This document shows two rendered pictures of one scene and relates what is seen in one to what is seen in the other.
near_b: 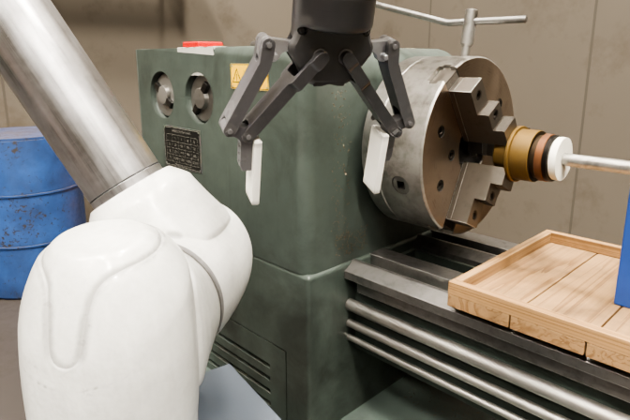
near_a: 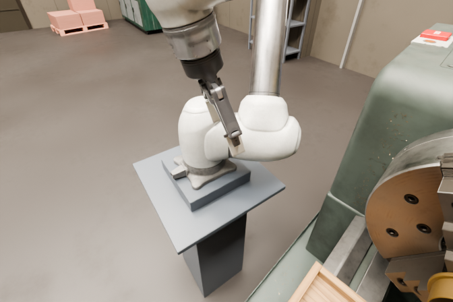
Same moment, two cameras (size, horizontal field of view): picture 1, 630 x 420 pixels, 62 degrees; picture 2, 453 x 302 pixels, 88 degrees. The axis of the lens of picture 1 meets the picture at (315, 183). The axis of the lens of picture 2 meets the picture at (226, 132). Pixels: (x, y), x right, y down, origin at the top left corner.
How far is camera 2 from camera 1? 0.73 m
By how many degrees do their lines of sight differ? 82
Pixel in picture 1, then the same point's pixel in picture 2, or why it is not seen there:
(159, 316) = (185, 129)
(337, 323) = (340, 231)
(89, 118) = (254, 65)
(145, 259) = (190, 113)
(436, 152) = (394, 207)
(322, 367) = (322, 235)
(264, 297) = not seen: hidden behind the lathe
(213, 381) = (272, 182)
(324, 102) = (381, 114)
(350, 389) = not seen: hidden behind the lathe
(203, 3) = not seen: outside the picture
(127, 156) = (255, 83)
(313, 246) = (338, 183)
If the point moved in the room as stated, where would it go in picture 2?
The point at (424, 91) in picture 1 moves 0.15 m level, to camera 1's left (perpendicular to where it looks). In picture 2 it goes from (424, 158) to (375, 108)
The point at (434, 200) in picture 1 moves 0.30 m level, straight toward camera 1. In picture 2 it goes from (378, 233) to (226, 203)
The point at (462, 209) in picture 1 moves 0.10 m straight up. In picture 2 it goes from (397, 266) to (425, 236)
